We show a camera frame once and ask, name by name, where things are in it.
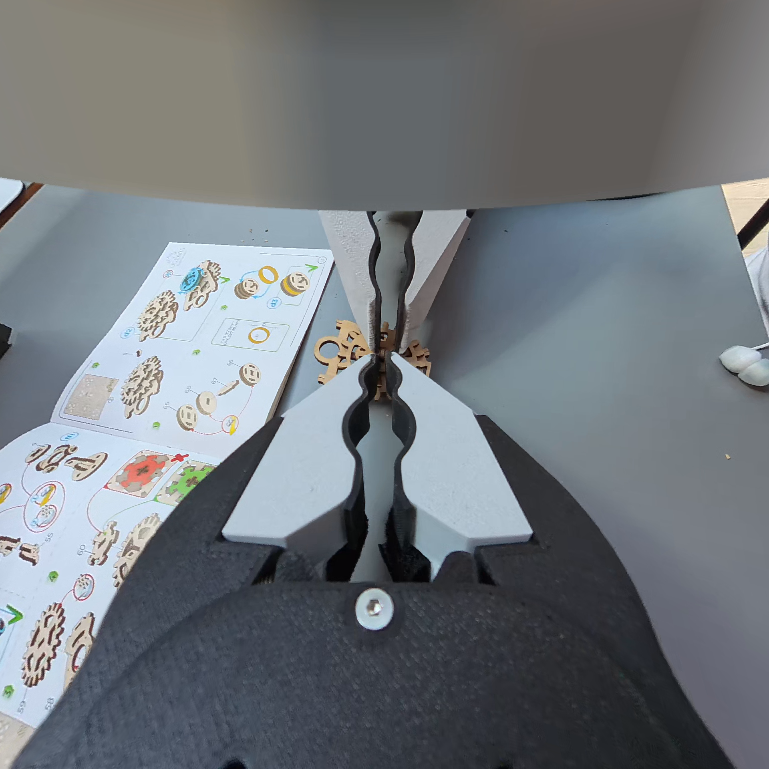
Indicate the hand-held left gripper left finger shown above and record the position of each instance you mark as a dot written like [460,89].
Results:
[288,480]

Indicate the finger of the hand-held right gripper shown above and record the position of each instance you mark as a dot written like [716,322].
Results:
[348,270]
[435,252]

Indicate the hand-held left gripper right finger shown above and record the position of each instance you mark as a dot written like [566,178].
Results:
[468,480]

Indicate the wooden gear assembly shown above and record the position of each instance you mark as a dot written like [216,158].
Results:
[336,354]

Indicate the small wooden axle part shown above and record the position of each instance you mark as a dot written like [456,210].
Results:
[381,390]

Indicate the black model kit box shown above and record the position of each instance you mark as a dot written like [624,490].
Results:
[5,342]

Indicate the illustrated instruction booklet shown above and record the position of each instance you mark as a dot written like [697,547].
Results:
[180,360]

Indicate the white shirt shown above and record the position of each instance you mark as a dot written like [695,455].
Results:
[760,288]

